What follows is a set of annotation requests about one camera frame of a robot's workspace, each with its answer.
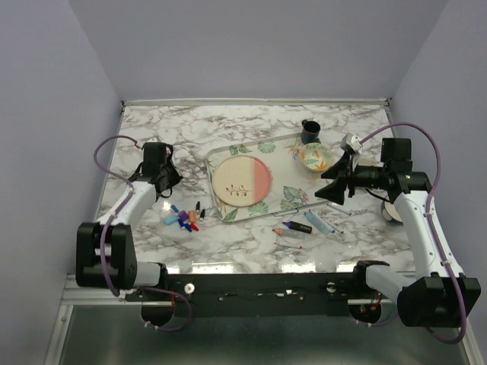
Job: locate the white marker black eraser cap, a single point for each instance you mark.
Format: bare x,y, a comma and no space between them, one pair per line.
334,226

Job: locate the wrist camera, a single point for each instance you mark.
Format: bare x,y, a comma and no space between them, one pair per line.
154,139
351,144

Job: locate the small blue marker cap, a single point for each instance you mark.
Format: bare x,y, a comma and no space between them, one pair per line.
185,226

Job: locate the blue striped white bowl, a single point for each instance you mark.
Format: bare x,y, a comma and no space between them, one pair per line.
390,214

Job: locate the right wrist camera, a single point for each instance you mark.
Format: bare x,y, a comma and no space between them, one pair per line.
351,144

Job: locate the white marker red cap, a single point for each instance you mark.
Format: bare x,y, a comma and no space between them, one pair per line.
288,246

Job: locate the dark blue mug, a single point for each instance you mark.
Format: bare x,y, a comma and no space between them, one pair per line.
310,131

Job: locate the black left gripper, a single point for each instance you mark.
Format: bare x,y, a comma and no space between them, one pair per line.
176,177

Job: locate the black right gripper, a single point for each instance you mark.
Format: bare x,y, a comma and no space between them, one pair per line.
344,174

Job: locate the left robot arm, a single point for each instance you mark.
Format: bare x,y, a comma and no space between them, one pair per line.
105,250

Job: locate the light blue highlighter pen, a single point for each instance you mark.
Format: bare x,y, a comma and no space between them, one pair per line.
318,223

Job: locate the aluminium frame rail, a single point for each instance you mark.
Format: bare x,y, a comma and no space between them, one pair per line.
74,295

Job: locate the orange highlighter cap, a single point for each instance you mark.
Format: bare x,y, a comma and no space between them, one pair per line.
192,216

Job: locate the white marker black tip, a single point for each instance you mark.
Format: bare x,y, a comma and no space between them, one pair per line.
341,210

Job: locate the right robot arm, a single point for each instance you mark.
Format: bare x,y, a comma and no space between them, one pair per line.
440,295

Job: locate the floral orange rimmed bowl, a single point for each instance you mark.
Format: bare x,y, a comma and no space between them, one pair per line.
316,157

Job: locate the cream and pink plate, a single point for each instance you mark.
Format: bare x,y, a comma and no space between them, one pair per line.
241,180

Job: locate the purple highlighter cap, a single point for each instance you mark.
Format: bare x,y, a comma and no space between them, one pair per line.
183,215

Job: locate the light blue highlighter cap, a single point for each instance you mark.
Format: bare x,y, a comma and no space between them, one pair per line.
171,219

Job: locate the floral serving tray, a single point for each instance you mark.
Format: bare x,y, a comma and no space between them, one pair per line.
293,186

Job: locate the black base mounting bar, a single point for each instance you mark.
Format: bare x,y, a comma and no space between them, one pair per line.
283,294

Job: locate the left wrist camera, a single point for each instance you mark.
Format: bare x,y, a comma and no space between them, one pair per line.
154,139

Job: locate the purple capped marker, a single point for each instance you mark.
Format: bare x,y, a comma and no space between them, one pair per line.
292,225

